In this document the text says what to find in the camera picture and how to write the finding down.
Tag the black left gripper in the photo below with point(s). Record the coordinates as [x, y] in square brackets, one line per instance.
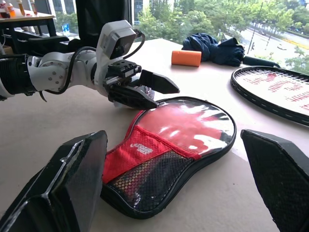
[123, 70]

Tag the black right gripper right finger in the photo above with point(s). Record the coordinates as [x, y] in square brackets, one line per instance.
[285, 178]

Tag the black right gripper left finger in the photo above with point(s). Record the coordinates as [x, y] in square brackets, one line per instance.
[60, 188]

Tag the red black paddle case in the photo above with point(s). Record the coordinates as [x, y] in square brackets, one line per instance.
[149, 183]

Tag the orange foam roll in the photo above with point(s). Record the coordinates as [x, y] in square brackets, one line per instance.
[186, 58]

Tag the navy folded umbrella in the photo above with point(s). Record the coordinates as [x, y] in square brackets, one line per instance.
[212, 48]

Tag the black window pillar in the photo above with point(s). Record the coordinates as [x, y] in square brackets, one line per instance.
[101, 14]

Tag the black racket with red print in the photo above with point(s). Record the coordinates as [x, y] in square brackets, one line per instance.
[235, 84]

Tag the blue street sign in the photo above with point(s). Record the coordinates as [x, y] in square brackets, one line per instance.
[65, 28]

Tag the black office chair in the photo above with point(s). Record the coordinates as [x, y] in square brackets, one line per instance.
[43, 42]

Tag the wooden table with black legs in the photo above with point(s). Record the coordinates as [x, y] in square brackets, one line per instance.
[29, 20]

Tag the amber drink bottle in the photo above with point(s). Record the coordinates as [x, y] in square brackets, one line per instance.
[20, 7]
[33, 7]

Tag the orange drink bottle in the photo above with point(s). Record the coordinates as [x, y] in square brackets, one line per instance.
[10, 9]

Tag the dark red drink bottle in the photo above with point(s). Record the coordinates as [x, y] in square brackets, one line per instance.
[3, 12]

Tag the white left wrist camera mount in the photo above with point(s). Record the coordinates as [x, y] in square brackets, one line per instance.
[106, 43]

